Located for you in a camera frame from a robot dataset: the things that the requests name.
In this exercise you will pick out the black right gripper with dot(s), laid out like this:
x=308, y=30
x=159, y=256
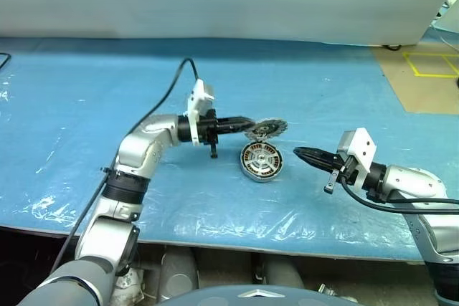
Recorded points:
x=344, y=168

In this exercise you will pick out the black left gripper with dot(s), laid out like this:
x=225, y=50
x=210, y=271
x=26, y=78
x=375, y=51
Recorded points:
x=208, y=130

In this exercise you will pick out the silver toothed rotor disc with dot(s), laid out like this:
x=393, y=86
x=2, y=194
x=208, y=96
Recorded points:
x=272, y=127

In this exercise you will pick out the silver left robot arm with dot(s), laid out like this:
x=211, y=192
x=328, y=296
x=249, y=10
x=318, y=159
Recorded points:
x=140, y=148

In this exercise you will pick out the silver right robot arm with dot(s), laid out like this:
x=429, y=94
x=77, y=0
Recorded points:
x=412, y=180

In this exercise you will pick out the grey motor base with copper windings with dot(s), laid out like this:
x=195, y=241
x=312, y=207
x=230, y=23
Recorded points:
x=261, y=162

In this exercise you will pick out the grey rounded cylinder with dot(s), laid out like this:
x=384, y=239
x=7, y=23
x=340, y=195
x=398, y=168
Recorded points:
x=283, y=273
x=179, y=273

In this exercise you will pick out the black board foot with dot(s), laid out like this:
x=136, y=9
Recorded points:
x=391, y=47

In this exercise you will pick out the yellow floor tape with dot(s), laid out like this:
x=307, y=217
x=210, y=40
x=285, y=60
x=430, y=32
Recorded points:
x=437, y=75

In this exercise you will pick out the blue table mat with film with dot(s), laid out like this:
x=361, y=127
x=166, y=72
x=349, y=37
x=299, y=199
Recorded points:
x=89, y=141

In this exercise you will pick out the grey robot torso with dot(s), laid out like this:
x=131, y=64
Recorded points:
x=251, y=299

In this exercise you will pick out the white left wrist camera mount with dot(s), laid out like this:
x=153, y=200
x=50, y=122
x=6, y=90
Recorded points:
x=195, y=105

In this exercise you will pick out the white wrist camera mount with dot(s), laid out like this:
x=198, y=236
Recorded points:
x=364, y=148
x=195, y=105

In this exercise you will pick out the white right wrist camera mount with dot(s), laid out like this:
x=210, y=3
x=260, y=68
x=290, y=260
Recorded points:
x=364, y=148

